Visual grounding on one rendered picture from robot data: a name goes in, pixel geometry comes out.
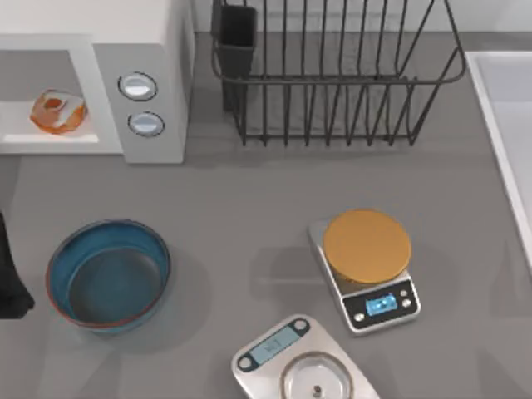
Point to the scale with orange round plate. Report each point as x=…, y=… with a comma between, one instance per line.
x=367, y=266

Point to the round microwave knob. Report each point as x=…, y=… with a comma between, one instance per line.
x=146, y=124
x=137, y=86

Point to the black cutlery holder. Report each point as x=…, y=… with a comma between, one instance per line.
x=235, y=37

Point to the silver kitchen scale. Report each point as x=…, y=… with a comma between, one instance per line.
x=299, y=361

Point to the blue bowl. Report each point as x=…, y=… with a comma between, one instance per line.
x=109, y=276

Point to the pale microwave oven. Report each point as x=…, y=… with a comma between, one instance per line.
x=137, y=54

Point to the orange and white bread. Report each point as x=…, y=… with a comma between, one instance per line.
x=58, y=111

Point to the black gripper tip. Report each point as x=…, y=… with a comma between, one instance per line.
x=11, y=287

